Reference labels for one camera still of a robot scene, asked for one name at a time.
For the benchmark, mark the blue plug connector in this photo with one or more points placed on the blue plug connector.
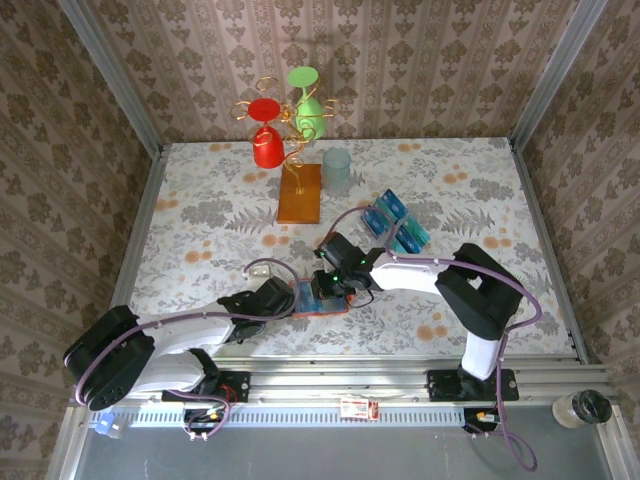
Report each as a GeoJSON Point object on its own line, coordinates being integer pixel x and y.
{"type": "Point", "coordinates": [104, 426]}

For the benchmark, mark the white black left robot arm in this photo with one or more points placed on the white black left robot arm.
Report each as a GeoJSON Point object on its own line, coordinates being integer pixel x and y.
{"type": "Point", "coordinates": [195, 332]}

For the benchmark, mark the aluminium table side rail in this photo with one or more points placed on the aluminium table side rail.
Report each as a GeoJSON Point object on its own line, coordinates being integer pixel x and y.
{"type": "Point", "coordinates": [142, 210]}
{"type": "Point", "coordinates": [540, 225]}

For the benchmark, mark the aluminium frame post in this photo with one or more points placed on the aluminium frame post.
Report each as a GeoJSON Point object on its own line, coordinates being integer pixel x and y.
{"type": "Point", "coordinates": [556, 75]}
{"type": "Point", "coordinates": [112, 75]}

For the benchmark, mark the teal credit card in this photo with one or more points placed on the teal credit card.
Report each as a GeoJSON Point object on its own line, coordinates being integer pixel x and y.
{"type": "Point", "coordinates": [376, 206]}
{"type": "Point", "coordinates": [417, 230]}

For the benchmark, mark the red plastic wine glass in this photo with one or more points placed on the red plastic wine glass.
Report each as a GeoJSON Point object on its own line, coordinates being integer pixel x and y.
{"type": "Point", "coordinates": [267, 147]}

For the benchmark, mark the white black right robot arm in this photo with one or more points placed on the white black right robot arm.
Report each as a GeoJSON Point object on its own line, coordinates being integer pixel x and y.
{"type": "Point", "coordinates": [410, 277]}

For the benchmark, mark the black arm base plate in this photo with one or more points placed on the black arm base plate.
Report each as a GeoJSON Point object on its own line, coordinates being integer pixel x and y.
{"type": "Point", "coordinates": [237, 382]}
{"type": "Point", "coordinates": [440, 387]}

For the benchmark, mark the small red matchbox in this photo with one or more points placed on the small red matchbox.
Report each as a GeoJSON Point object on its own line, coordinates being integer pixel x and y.
{"type": "Point", "coordinates": [357, 407]}

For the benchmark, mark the aluminium lower frame rail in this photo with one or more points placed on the aluminium lower frame rail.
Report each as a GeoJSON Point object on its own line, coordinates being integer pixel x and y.
{"type": "Point", "coordinates": [67, 450]}
{"type": "Point", "coordinates": [621, 450]}

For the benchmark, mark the translucent plastic cup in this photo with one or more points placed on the translucent plastic cup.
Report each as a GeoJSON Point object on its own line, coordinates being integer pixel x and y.
{"type": "Point", "coordinates": [336, 175]}

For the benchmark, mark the aluminium mounting beam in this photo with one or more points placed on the aluminium mounting beam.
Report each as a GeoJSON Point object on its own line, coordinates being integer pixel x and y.
{"type": "Point", "coordinates": [340, 382]}

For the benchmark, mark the green plastic wine glass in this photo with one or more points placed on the green plastic wine glass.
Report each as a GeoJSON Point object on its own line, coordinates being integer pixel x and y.
{"type": "Point", "coordinates": [310, 117]}

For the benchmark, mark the clear jar black lid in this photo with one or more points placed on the clear jar black lid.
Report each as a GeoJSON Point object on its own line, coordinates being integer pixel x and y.
{"type": "Point", "coordinates": [592, 406]}

